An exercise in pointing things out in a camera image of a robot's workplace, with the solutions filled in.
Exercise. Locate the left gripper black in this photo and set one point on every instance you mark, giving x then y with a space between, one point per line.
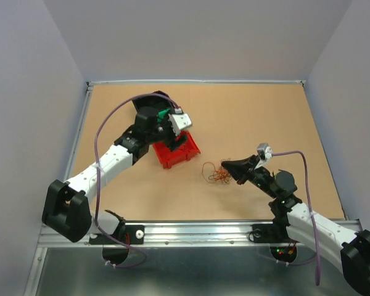
172 144

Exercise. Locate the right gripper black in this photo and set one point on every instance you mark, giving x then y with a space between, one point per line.
238 169

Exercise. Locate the green plastic bin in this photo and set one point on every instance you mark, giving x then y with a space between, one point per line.
161 114

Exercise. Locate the red plastic bin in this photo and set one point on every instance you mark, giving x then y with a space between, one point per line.
185 152

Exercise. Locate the black plastic bin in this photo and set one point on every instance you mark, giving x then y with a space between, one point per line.
152 103

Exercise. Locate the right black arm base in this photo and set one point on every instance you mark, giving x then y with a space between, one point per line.
268 234

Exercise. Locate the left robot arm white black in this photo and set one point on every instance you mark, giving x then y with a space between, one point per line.
67 206

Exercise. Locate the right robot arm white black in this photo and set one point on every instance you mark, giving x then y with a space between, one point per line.
346 249

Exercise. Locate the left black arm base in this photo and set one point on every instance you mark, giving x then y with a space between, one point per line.
118 228

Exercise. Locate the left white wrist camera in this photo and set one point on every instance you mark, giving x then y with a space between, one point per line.
180 121

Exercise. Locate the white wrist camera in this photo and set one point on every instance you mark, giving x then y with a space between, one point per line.
264 151
180 121

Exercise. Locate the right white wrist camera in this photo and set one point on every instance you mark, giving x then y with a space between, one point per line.
264 151

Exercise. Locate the aluminium front rail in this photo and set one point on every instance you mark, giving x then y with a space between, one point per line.
180 234

